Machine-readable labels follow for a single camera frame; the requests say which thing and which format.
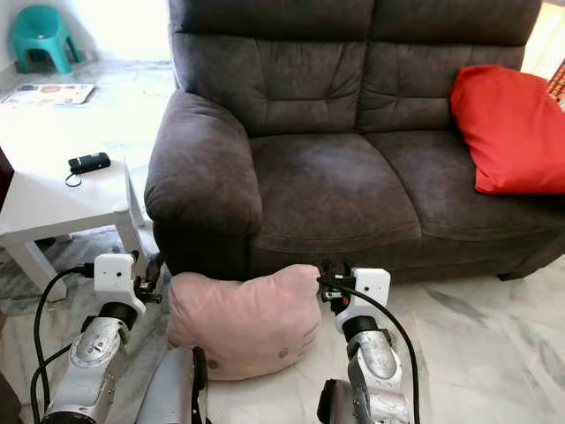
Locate dark wooden door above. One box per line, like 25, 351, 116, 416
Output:
0, 150, 15, 201

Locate white side table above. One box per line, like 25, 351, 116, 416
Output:
0, 159, 144, 302

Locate dark brown fabric sofa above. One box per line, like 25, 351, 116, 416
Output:
144, 0, 565, 284

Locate black device with strap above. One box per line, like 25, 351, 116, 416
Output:
65, 152, 112, 187

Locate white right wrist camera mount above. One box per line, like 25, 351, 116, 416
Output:
340, 268, 392, 337

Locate printed play mat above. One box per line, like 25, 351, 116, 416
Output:
4, 83, 96, 108

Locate dark brown armchair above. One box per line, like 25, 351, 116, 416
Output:
0, 375, 24, 424

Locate silver robot left leg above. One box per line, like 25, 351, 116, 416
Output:
137, 347, 211, 424

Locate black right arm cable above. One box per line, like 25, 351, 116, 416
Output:
320, 279, 421, 424

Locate pink cat face pillow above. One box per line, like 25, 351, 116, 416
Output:
166, 263, 322, 382

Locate teal plastic stool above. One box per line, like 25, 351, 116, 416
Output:
11, 5, 84, 76

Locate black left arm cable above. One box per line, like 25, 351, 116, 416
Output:
30, 263, 97, 424

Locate red pillow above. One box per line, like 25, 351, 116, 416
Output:
450, 64, 565, 196

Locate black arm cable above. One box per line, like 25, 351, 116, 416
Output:
30, 263, 97, 424
320, 279, 421, 424

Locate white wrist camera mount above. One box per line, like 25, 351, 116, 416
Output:
94, 254, 147, 315
340, 268, 392, 337

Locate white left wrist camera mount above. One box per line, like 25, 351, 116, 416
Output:
94, 254, 147, 315

